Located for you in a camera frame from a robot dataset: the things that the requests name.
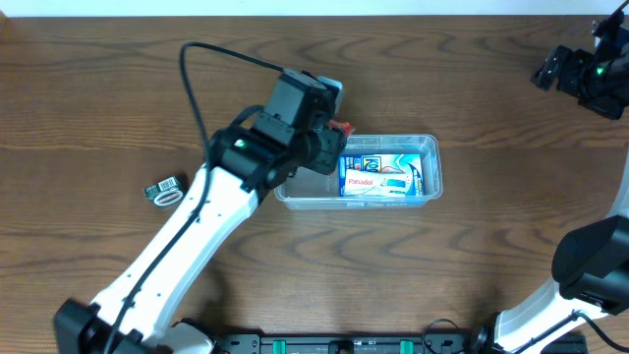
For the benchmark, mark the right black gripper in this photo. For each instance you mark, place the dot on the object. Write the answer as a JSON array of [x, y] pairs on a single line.
[[555, 66]]

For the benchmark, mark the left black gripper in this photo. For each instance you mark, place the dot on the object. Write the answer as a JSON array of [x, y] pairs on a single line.
[[326, 150]]

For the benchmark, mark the white Panadol box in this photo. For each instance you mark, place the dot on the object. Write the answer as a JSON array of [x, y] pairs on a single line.
[[363, 183]]

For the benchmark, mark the blue Kool Fever box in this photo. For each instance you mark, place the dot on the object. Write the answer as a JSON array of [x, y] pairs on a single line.
[[384, 163]]

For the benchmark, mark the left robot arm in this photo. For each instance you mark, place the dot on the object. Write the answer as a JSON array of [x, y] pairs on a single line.
[[256, 153]]

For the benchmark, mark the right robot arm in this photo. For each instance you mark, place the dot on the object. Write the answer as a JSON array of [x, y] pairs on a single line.
[[589, 271]]

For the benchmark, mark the clear plastic container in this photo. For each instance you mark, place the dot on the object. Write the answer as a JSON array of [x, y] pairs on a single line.
[[309, 190]]

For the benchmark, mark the small green black box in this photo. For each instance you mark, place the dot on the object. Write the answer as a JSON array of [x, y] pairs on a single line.
[[166, 192]]

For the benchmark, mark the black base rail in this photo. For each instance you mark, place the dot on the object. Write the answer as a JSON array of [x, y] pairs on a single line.
[[445, 342]]

